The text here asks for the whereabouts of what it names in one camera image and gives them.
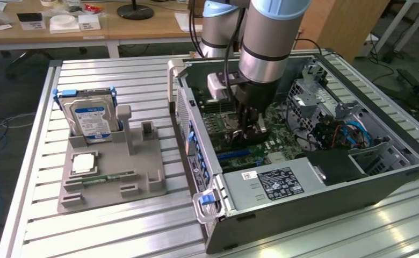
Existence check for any black open PC case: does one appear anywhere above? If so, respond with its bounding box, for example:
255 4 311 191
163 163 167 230
167 52 419 255

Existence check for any perforated metal disk bay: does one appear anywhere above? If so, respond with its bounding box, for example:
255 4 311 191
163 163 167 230
287 64 341 135

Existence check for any hard disk with blue carrier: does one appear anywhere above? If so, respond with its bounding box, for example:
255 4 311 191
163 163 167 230
51 86 119 145

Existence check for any black round lamp base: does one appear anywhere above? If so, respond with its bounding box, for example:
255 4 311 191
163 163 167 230
116 0 155 20

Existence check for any bare green RAM stick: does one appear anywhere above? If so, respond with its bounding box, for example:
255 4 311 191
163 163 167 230
80 173 133 186

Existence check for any green motherboard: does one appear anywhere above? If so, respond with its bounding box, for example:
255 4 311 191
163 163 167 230
195 90 311 173

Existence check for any white labelled box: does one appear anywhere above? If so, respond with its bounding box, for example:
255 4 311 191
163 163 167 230
77 15 100 32

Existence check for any white paper stack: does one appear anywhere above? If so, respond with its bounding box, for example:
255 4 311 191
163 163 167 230
175 12 204 33

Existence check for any blue wire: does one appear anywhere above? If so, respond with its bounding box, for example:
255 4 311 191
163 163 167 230
340 120 372 149

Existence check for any blue expansion slot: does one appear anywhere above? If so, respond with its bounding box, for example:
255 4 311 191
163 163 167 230
216 149 253 161

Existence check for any black looping cable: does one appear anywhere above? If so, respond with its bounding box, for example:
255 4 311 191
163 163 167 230
293 39 335 56

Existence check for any red wire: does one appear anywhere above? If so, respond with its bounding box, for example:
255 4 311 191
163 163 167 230
329 126 343 147

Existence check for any long wooden desk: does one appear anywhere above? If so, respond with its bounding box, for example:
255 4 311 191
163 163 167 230
0 0 303 52

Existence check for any black chair base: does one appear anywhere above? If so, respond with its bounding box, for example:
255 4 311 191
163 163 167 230
1 48 52 80

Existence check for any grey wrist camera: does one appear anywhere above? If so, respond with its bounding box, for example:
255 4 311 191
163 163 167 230
205 71 248 101

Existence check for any graphics card with black cooler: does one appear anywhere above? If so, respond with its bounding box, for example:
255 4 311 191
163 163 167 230
229 115 271 150

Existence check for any wooden cabinet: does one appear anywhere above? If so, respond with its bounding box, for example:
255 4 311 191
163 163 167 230
295 0 392 61

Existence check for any CPU socket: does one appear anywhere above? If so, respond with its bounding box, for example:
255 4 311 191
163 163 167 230
220 111 241 132

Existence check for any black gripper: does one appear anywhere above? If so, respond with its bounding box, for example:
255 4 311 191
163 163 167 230
232 77 281 113

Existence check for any white desk frame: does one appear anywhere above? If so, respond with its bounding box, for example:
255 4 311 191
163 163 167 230
372 0 419 73

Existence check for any grey sheet metal disk bay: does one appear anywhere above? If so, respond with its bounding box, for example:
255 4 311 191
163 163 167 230
347 141 413 178

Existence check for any grey power supply unit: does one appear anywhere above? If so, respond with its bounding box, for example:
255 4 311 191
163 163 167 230
220 157 328 212

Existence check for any black and white box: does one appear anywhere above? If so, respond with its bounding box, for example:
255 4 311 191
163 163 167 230
16 12 45 31

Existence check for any white round bowl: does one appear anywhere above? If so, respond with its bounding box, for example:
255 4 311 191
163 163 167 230
48 15 80 34

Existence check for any silver CPU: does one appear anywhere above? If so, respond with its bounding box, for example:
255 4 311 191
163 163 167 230
69 154 97 174

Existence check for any red packet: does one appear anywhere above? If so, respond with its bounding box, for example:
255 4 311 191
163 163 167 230
83 3 105 14

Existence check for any silver chipset heatsink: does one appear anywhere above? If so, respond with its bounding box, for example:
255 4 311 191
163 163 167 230
265 152 289 163

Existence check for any grey parts rack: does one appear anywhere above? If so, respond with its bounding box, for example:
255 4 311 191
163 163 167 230
56 104 168 215

